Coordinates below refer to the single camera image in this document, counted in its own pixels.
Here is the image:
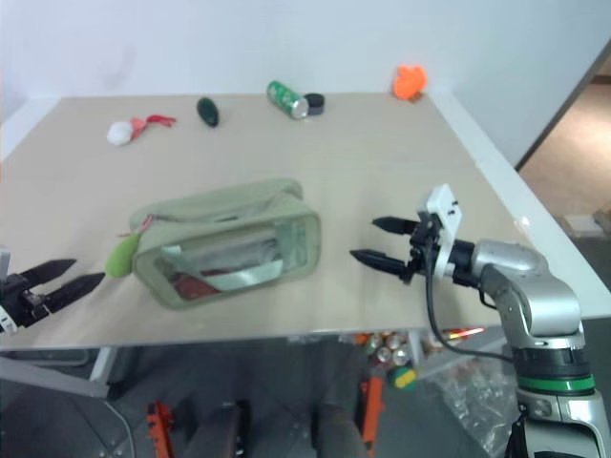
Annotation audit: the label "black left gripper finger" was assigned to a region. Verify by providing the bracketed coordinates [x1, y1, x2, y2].
[44, 272, 107, 316]
[15, 259, 78, 290]

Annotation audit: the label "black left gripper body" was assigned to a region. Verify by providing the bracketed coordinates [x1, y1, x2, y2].
[0, 273, 52, 330]

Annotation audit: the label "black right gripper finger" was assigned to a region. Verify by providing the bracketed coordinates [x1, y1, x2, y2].
[372, 216, 422, 236]
[348, 248, 411, 283]

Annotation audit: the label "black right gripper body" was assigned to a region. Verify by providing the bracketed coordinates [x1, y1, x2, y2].
[403, 212, 443, 286]

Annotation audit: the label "reddish-brown food piece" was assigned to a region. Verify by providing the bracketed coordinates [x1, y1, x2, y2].
[173, 273, 217, 301]

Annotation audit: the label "green transparent pouch bag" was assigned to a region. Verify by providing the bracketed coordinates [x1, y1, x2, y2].
[130, 177, 323, 313]

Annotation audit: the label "green avocado zipper charm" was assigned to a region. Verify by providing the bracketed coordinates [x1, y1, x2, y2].
[105, 232, 140, 280]

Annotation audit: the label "white table leg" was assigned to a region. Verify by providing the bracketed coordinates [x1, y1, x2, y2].
[87, 346, 116, 384]

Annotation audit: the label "red pens bundle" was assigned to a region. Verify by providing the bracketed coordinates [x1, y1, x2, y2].
[446, 325, 487, 341]

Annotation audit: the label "orange plastic toy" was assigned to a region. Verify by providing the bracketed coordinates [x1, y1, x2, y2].
[392, 64, 428, 102]

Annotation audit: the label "orange and black clamp tool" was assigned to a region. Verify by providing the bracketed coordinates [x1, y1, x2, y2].
[359, 375, 387, 446]
[144, 400, 176, 458]

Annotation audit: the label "white ball with red ribbon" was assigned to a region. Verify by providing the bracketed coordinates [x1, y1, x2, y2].
[106, 114, 177, 146]

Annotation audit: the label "clear plastic bag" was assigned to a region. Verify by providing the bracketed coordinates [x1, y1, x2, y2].
[419, 360, 522, 455]

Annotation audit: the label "green drink can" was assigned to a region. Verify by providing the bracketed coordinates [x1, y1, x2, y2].
[265, 80, 311, 121]

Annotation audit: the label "dark green cucumber toy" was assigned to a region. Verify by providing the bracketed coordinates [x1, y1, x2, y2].
[196, 96, 221, 129]

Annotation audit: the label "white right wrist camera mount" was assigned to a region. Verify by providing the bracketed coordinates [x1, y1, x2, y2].
[416, 183, 466, 279]

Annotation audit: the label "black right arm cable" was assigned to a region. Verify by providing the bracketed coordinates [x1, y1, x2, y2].
[424, 240, 515, 362]

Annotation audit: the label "grey table frame beam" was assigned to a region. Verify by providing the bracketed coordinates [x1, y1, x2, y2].
[0, 355, 112, 398]

